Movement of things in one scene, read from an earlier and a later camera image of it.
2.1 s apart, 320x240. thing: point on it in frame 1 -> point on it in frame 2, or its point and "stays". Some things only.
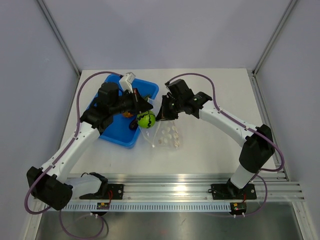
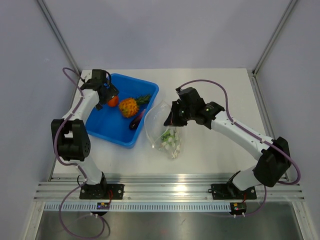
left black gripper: x=139 y=104 -> x=111 y=92
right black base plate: x=229 y=191 stays
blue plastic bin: x=120 y=134 stays
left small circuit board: x=103 y=206 stays
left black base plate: x=107 y=191 stays
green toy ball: x=146 y=119 -> x=169 y=136
